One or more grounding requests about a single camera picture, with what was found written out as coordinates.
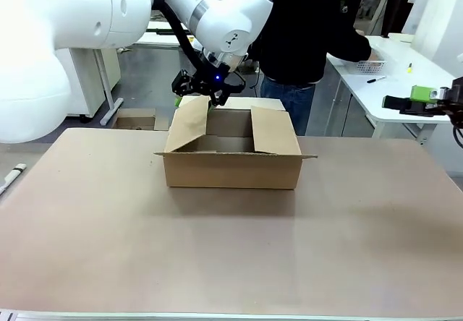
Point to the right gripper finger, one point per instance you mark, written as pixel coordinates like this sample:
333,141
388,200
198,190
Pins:
398,102
421,92

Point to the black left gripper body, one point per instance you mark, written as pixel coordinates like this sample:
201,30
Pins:
202,80

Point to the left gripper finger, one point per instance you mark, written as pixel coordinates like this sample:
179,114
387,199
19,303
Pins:
178,101
218,98

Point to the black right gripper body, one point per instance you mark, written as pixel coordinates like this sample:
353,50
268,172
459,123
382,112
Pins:
454,98

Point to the brown cardboard box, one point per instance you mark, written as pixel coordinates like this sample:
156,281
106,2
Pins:
231,173

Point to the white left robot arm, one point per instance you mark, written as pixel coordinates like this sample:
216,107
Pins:
72,10

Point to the person's left forearm black sleeve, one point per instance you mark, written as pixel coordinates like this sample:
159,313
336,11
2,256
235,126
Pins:
360,44

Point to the open cardboard box on floor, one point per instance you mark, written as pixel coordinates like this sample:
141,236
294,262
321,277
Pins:
135,120

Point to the person's left hand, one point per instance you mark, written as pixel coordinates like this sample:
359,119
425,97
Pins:
376,56

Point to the white side table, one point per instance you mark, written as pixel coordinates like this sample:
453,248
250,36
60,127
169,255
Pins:
398,82

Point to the yellow highlighter pen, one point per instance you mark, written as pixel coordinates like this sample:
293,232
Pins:
410,68

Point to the black marker pen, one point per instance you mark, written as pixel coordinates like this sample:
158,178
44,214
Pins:
376,80

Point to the white perforated basket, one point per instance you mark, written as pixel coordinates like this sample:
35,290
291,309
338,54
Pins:
370,67

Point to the white background desk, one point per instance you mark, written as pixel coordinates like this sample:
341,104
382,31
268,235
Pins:
155,39

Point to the black bar clamp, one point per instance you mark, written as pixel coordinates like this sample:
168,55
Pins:
159,30

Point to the person's blue jeans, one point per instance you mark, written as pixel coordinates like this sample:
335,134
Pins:
289,107

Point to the white cabinet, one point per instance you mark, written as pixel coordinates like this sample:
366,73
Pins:
87,82

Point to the person's black sweater torso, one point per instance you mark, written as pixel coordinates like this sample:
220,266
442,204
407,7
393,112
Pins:
300,28

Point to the white pen-shaped tool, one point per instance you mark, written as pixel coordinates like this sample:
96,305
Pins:
12,174

